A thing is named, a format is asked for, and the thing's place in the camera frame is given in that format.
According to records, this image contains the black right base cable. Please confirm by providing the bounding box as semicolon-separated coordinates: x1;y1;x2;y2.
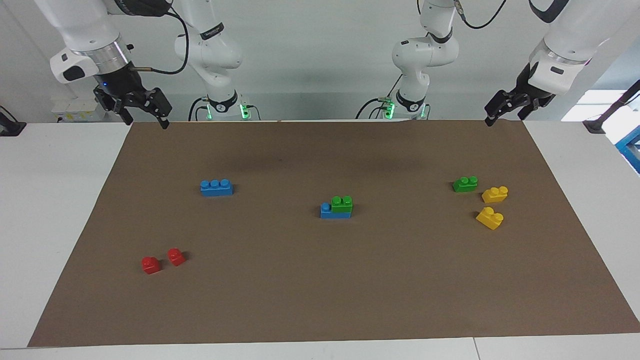
188;96;211;122

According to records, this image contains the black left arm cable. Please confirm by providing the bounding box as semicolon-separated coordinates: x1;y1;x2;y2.
452;0;508;30

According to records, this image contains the blue frame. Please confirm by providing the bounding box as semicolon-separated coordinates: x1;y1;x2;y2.
615;125;640;175

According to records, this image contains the brown paper mat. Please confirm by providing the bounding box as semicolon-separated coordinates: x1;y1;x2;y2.
27;120;640;347

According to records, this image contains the white box yellow label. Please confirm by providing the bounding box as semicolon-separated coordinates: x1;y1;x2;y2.
51;97;108;122

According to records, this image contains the black table clamp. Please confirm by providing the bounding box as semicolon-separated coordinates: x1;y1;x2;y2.
0;106;27;137

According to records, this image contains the black left base cable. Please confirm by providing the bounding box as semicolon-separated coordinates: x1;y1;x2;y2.
355;75;404;120

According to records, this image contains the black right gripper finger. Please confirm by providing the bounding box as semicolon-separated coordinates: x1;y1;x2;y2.
148;88;173;130
116;99;134;126

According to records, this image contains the black base cable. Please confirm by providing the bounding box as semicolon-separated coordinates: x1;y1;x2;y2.
188;96;211;122
355;75;404;120

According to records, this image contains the black angled stand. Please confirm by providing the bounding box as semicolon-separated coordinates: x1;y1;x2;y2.
583;80;640;134

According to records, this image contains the blue three-stud toy block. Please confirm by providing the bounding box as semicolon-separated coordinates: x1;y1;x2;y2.
320;202;353;220
200;179;234;197

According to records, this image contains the yellow two-stud toy block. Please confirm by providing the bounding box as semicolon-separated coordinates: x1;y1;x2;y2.
481;186;509;204
475;206;505;231

